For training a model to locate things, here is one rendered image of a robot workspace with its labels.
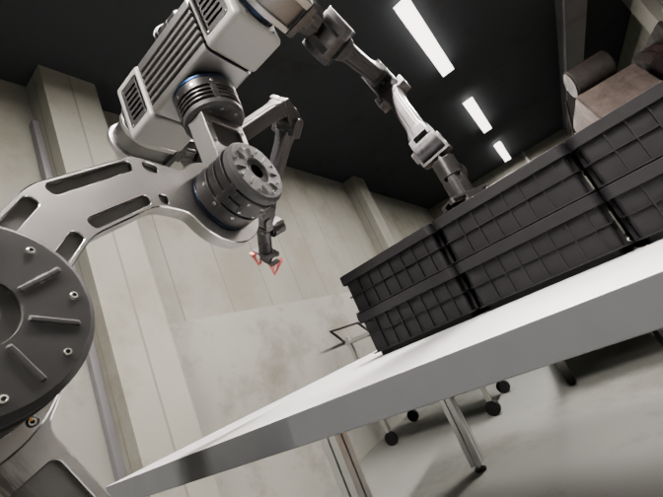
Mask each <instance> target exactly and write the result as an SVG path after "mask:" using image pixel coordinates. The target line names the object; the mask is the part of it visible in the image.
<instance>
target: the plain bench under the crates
mask: <svg viewBox="0 0 663 497"><path fill-rule="evenodd" d="M623 249H624V250H625V252H626V254H624V255H622V256H619V257H617V258H615V259H612V260H610V261H608V262H605V263H603V264H600V265H598V266H596V267H593V268H591V269H588V270H586V271H584V272H581V273H579V274H576V275H574V276H572V277H569V278H567V279H565V280H562V281H560V282H557V283H555V284H553V285H551V286H549V287H546V288H544V289H542V290H539V291H537V292H534V293H532V294H530V295H527V296H525V297H523V298H520V299H518V300H515V301H513V302H511V303H508V304H506V305H503V306H501V307H499V308H496V309H494V310H490V309H488V310H486V311H484V312H483V313H481V314H479V315H478V316H476V317H474V318H472V319H469V320H466V321H464V322H461V323H459V324H457V325H454V326H452V327H450V328H447V329H445V330H442V331H440V332H438V333H435V334H433V335H430V336H428V337H426V338H423V339H421V340H419V341H416V342H414V343H412V344H410V345H408V346H405V347H403V348H400V349H398V350H396V351H393V352H391V353H388V354H386V355H384V356H383V354H382V352H379V353H376V354H374V353H375V352H377V350H376V351H374V352H373V353H371V354H369V355H367V356H365V357H363V358H361V359H359V360H357V361H355V362H353V363H351V364H349V365H347V366H345V367H343V368H341V369H339V370H337V371H335V372H333V373H331V374H329V375H327V376H325V377H323V378H321V379H319V380H317V381H315V382H313V383H311V384H309V385H307V386H305V387H303V388H301V389H299V390H296V391H294V392H292V393H290V394H288V395H286V396H284V397H283V398H281V399H279V400H277V401H275V402H273V403H271V404H269V405H267V406H265V407H263V408H261V409H260V410H258V411H256V412H254V413H252V414H250V415H248V416H246V417H244V418H242V419H240V420H238V421H236V422H234V423H232V424H230V425H228V426H226V427H224V428H222V429H220V430H218V431H216V432H214V433H212V434H210V435H208V436H206V437H204V438H202V439H200V440H198V441H196V442H194V443H192V444H190V445H188V446H186V447H184V448H182V449H180V450H178V451H176V452H174V453H172V454H170V455H168V456H166V457H164V458H162V459H160V460H158V461H155V462H153V463H151V464H149V465H148V466H146V467H144V468H142V469H140V470H138V471H136V472H134V473H132V474H130V475H128V476H126V477H125V478H123V479H121V480H119V481H117V482H115V483H113V484H111V485H109V486H107V487H106V490H107V492H108V493H109V494H110V496H111V497H148V496H151V495H154V494H157V493H160V492H163V491H166V490H169V489H172V488H176V487H179V486H182V485H185V484H188V483H191V482H194V481H196V480H199V479H202V478H205V477H208V476H211V475H214V474H217V473H220V472H223V471H226V470H230V469H233V468H236V467H239V466H242V465H245V464H248V463H251V462H256V461H259V460H262V459H265V458H268V457H271V456H274V455H277V454H280V453H284V452H287V451H290V450H293V449H296V448H299V447H302V446H305V445H308V444H311V443H314V442H317V441H320V440H321V442H322V444H323V447H324V450H325V452H326V455H327V457H328V460H329V463H330V465H331V469H332V472H333V475H334V477H335V480H336V482H337V485H338V487H339V490H340V493H341V495H342V497H373V496H372V493H371V491H370V488H369V486H368V484H367V481H366V479H365V476H364V474H363V471H362V469H361V466H360V464H359V461H358V459H357V456H356V454H355V452H354V450H353V448H352V445H351V443H350V440H349V438H348V435H347V433H346V432H347V431H350V430H353V429H356V428H359V427H362V426H365V425H368V424H371V423H374V422H377V421H380V420H383V419H386V418H390V417H393V416H396V415H399V414H402V413H405V412H408V411H411V410H414V409H417V408H419V407H422V406H425V405H428V404H431V403H434V402H437V401H439V402H440V404H441V406H442V408H443V410H444V412H445V414H446V417H447V419H448V421H449V423H450V425H451V427H452V429H453V431H454V433H455V435H456V437H457V439H458V442H459V444H460V446H461V448H462V450H463V452H464V454H465V456H466V458H467V460H468V462H469V465H470V467H471V468H472V467H476V466H477V467H476V468H475V472H476V473H481V472H484V471H485V470H486V466H485V465H484V464H483V463H484V457H483V455H482V453H481V451H480V449H479V446H478V444H477V442H476V440H475V438H474V435H473V433H472V431H471V429H470V427H469V425H468V423H467V421H466V419H465V417H464V415H463V413H462V411H461V409H460V407H459V405H458V403H457V401H456V399H455V398H454V396H456V395H459V394H462V393H465V392H468V391H473V390H476V389H479V388H482V387H485V386H488V385H491V384H494V383H498V382H501V381H504V380H507V379H510V378H513V377H516V376H519V375H522V374H525V373H528V372H531V371H534V370H537V369H540V368H543V367H545V366H548V365H552V364H555V363H558V362H561V361H564V360H567V359H570V358H573V357H576V356H579V355H582V354H585V353H588V352H591V351H594V350H597V349H600V348H603V347H607V346H610V345H613V344H616V343H619V342H622V341H625V340H628V339H631V338H634V337H637V336H640V335H642V334H645V333H648V332H651V331H654V330H657V329H661V328H663V239H661V240H659V241H657V242H654V243H652V244H648V243H644V242H641V241H638V242H632V244H631V245H629V246H626V247H624V248H623Z"/></svg>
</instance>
